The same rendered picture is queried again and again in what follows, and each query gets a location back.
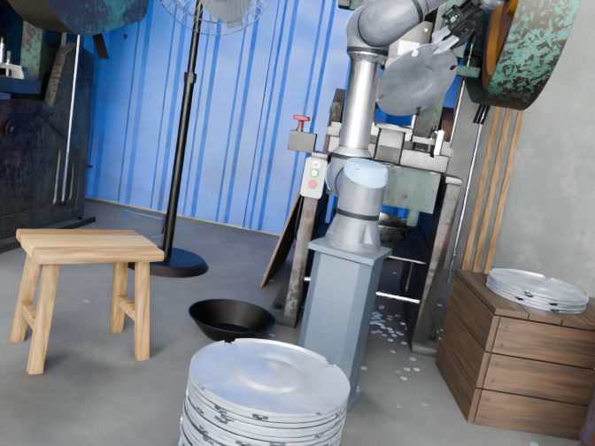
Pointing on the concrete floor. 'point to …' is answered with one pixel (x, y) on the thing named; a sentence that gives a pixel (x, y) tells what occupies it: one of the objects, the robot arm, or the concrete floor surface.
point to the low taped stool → (51, 243)
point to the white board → (284, 241)
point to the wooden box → (516, 361)
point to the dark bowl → (231, 319)
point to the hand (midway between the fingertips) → (436, 49)
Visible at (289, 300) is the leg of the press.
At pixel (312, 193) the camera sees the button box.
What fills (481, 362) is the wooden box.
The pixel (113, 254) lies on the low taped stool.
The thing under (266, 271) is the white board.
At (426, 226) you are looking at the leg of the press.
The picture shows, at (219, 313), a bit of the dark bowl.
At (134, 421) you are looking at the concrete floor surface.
